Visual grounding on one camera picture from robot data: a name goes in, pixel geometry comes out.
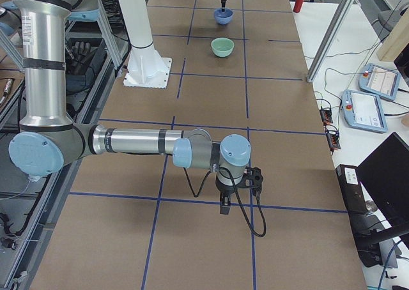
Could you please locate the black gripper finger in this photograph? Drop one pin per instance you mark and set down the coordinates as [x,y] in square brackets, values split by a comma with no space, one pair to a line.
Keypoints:
[225,205]
[223,5]

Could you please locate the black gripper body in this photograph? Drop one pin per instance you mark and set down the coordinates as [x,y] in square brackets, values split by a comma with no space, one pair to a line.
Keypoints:
[224,189]

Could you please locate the blue ceramic bowl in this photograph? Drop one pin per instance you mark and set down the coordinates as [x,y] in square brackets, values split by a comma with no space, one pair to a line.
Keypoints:
[223,16]

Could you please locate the green ceramic bowl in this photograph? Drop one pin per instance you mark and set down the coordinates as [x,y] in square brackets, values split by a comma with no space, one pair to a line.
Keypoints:
[222,47]

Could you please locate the brown paper table cover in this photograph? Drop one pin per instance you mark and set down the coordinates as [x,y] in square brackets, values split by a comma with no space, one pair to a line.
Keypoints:
[139,222]

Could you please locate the black power strip right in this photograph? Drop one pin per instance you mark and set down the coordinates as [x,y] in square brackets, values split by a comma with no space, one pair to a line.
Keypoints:
[333,139]

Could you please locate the black power strip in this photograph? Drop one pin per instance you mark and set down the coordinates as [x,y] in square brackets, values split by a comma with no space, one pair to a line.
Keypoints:
[333,139]
[326,116]

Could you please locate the black box with label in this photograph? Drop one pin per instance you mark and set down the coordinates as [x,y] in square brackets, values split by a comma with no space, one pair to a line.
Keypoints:
[351,189]

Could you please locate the black power strip left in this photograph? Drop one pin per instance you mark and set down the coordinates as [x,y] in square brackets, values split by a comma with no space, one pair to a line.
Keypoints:
[326,116]

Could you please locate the blue teach pendant near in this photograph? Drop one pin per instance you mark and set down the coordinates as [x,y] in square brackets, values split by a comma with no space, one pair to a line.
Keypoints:
[363,111]

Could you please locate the blue teach pendant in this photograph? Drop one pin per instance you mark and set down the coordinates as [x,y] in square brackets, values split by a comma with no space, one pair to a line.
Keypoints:
[381,81]
[363,111]

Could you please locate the black computer monitor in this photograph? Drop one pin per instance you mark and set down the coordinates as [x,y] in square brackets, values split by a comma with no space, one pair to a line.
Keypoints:
[384,174]

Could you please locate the blue teach pendant far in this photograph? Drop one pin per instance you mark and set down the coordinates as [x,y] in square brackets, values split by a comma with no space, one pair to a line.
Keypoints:
[381,81]

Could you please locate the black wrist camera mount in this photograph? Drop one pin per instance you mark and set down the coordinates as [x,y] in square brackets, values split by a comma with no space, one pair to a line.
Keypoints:
[253,179]

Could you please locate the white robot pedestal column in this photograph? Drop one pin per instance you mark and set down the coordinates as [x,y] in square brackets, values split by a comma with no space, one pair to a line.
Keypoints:
[137,22]

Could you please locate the white metal base plate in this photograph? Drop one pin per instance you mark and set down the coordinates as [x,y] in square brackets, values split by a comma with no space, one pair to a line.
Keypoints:
[144,76]

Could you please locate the grey aluminium frame post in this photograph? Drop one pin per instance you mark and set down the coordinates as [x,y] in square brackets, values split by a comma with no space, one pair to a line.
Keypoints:
[329,37]

